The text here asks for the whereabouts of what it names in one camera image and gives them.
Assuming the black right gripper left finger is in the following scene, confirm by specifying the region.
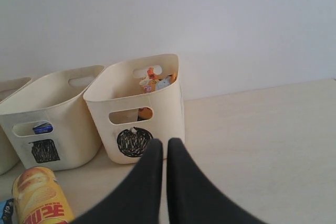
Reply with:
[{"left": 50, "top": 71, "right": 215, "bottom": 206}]
[{"left": 72, "top": 139, "right": 163, "bottom": 224}]

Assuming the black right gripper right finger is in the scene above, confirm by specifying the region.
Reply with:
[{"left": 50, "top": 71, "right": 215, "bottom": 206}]
[{"left": 166, "top": 138, "right": 264, "bottom": 223}]

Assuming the orange snack bag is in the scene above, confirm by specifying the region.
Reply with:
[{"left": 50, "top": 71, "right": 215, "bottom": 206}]
[{"left": 136, "top": 67, "right": 179, "bottom": 121}]

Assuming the small blue white box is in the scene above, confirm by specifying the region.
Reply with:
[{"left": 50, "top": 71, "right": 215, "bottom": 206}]
[{"left": 33, "top": 121, "right": 53, "bottom": 134}]

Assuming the blue noodle bag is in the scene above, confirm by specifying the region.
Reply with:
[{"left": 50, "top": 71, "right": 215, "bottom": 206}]
[{"left": 0, "top": 199, "right": 14, "bottom": 224}]

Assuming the cream bin with circle mark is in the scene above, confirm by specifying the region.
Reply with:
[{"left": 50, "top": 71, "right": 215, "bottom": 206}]
[{"left": 83, "top": 54, "right": 185, "bottom": 164}]

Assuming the yellow Lays chips can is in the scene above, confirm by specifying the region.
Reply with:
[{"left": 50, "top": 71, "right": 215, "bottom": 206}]
[{"left": 12, "top": 166, "right": 75, "bottom": 224}]

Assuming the cream bin with square mark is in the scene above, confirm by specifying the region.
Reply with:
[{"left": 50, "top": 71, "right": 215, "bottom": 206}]
[{"left": 1, "top": 65, "right": 104, "bottom": 170}]

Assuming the cream bin with triangle mark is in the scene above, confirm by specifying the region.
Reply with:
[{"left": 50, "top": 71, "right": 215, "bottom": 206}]
[{"left": 0, "top": 77, "right": 33, "bottom": 175}]

